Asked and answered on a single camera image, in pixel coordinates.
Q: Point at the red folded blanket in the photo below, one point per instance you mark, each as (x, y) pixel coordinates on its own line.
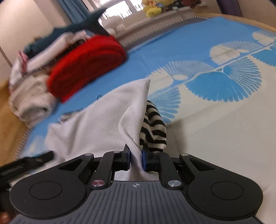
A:
(94, 58)

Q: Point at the wooden headboard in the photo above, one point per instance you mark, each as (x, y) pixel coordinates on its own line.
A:
(11, 128)

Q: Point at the blue white patterned bedspread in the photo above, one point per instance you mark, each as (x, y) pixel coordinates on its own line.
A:
(213, 82)

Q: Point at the purple box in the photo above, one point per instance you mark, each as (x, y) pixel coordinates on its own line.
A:
(229, 7)

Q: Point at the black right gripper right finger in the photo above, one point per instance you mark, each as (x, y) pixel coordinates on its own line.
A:
(174, 173)

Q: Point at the dark blue shark plush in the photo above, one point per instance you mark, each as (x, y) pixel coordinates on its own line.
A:
(91, 24)

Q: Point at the yellow plush toys pile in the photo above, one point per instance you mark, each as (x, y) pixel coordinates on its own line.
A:
(154, 8)

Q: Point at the cream folded quilt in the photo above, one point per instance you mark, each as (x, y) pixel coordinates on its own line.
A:
(31, 102)

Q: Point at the blue curtain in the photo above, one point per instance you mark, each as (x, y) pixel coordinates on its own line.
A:
(76, 10)

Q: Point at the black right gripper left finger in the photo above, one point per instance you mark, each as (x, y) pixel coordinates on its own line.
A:
(99, 172)

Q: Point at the black white striped sweater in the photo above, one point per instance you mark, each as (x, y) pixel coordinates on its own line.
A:
(122, 117)

